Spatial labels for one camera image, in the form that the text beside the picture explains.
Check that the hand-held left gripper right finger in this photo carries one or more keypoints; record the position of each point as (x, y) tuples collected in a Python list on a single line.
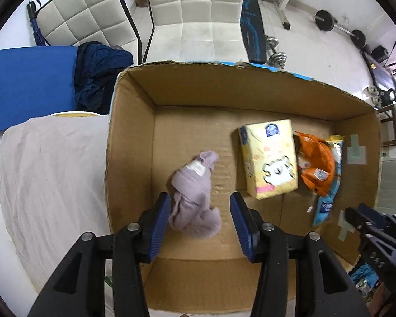
[(242, 229)]

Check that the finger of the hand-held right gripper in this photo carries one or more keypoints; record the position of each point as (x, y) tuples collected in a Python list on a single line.
[(371, 212), (356, 216)]

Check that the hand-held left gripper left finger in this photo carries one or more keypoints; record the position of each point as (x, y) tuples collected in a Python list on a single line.
[(158, 229)]

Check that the purple sock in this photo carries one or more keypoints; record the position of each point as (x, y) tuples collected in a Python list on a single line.
[(193, 188)]

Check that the large cardboard box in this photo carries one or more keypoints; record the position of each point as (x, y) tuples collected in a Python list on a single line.
[(191, 128)]

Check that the green tape patch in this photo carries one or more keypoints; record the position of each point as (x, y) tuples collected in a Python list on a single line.
[(345, 226), (355, 150)]

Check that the blue and yellow snack packet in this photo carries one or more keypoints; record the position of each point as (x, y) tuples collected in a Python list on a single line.
[(328, 201)]

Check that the blue plastic packet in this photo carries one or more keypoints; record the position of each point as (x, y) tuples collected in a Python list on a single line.
[(363, 279)]

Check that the orange snack packet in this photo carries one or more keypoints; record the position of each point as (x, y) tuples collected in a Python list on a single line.
[(316, 166)]

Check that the yellow tissue pack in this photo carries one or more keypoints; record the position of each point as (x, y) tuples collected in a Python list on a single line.
[(270, 158)]

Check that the wooden chair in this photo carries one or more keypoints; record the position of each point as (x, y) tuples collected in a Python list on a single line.
[(392, 122)]

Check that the beige sheet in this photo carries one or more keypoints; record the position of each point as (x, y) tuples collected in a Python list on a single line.
[(52, 185)]

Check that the black case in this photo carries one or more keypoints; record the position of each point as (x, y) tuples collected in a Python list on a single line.
[(379, 54)]

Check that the dark blue cloth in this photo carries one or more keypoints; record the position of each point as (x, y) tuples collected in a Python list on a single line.
[(97, 72)]

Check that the chrome dumbbell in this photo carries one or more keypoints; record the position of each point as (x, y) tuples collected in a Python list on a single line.
[(278, 59), (272, 42)]

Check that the barbell with black plates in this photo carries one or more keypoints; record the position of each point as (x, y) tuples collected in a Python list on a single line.
[(336, 26)]

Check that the blue foam mat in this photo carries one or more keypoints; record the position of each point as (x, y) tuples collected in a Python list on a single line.
[(29, 86)]

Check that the blue black board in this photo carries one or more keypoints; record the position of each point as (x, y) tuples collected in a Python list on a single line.
[(252, 29)]

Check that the white quilted sofa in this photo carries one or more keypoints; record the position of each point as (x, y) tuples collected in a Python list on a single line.
[(198, 16)]

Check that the white quilted cushion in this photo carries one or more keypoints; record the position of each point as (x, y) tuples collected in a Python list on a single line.
[(85, 13)]

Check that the blue and black pole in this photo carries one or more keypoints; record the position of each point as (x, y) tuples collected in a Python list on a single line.
[(36, 23)]

